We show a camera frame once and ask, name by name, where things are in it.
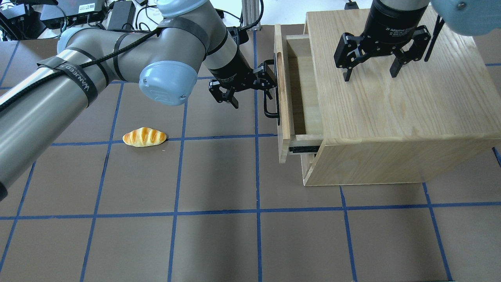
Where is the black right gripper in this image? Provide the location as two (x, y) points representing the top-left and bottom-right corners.
(333, 0), (431, 82)

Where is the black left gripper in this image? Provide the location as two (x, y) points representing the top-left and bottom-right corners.
(208, 51), (277, 109)

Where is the wooden drawer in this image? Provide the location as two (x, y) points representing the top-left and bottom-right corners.
(274, 24), (324, 163)

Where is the black drawer handle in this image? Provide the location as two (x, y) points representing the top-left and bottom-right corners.
(263, 59), (281, 126)

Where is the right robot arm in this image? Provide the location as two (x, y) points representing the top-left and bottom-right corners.
(333, 0), (501, 81)

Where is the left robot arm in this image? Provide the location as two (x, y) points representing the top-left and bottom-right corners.
(0, 0), (278, 199)

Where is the wooden drawer cabinet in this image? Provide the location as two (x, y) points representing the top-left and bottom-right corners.
(304, 9), (501, 186)

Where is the toy bread loaf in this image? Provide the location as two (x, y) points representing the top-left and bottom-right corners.
(122, 127), (168, 147)

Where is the black power adapter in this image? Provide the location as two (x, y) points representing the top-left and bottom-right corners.
(107, 0), (136, 31)

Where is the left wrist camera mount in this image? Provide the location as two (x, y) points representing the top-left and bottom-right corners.
(227, 26), (249, 46)

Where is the aluminium frame post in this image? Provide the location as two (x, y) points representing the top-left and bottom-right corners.
(241, 0), (262, 31)

